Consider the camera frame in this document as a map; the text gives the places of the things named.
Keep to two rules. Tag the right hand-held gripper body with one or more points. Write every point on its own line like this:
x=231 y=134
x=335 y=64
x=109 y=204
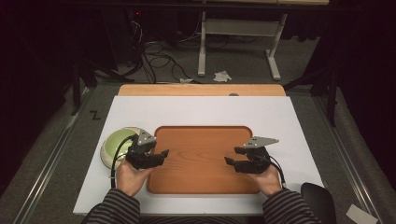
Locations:
x=260 y=161

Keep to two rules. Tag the black chair seat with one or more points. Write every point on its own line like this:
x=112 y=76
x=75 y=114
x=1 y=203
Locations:
x=319 y=202

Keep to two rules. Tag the aluminium floor rail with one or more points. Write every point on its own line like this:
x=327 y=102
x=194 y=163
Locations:
x=49 y=161
x=345 y=149

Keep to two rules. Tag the white board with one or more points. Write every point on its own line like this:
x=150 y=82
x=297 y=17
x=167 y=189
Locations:
x=202 y=110

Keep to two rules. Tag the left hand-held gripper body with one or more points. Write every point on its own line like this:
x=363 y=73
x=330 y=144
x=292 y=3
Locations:
x=141 y=149

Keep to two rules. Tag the wooden tray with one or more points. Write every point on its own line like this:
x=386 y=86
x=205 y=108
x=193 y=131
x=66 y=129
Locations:
x=199 y=158

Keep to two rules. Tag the wooden table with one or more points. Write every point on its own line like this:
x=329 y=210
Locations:
x=199 y=90

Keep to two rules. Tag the green and cream bowl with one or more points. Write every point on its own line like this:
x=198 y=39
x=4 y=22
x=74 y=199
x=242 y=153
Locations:
x=120 y=143

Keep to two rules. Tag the white metal desk frame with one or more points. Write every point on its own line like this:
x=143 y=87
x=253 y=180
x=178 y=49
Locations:
x=239 y=27

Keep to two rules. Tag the person's left hand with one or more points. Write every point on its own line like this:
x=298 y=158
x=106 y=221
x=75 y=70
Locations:
x=132 y=180

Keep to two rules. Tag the black tripod stand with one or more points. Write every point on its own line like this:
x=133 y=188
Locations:
x=332 y=93
x=77 y=84

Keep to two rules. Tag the person's right hand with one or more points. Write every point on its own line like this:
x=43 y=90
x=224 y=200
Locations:
x=267 y=182

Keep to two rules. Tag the white paper sheet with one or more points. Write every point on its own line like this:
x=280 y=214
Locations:
x=361 y=215

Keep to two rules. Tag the small crumpled white paper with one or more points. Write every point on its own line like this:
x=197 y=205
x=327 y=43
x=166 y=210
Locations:
x=186 y=80

